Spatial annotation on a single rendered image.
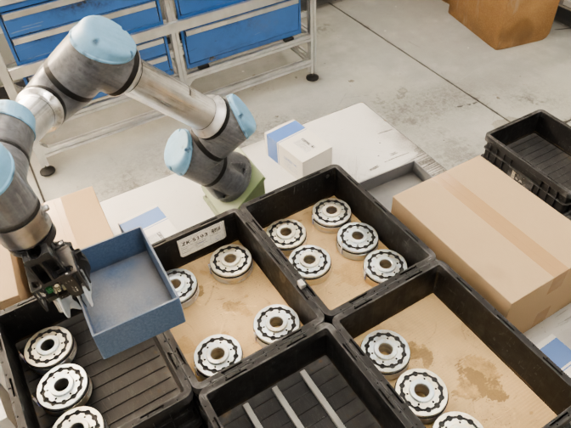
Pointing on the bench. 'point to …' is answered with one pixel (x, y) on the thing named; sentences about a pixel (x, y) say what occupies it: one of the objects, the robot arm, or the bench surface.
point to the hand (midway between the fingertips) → (80, 299)
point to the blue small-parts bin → (128, 293)
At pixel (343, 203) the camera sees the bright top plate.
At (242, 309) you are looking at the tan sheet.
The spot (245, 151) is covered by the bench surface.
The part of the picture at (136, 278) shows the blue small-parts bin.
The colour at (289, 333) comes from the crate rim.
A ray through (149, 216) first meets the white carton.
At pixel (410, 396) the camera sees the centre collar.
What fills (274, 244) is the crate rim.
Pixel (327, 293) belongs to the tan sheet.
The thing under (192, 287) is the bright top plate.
